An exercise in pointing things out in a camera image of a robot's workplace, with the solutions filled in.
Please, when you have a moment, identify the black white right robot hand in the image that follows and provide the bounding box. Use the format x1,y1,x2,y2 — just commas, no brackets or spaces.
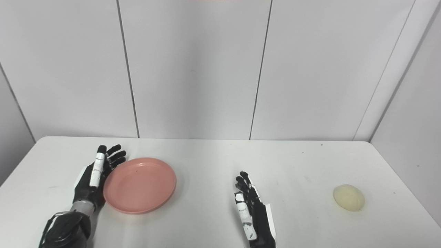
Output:
234,171,277,248

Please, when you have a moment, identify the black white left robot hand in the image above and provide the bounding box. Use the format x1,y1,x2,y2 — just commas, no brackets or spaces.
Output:
72,145,127,209

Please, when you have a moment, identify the pink round plate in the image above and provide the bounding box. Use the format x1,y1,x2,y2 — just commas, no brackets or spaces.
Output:
103,157,177,215

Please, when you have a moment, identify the pale yellow steamed bun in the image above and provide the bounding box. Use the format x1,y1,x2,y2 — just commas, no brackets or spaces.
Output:
333,184,365,211

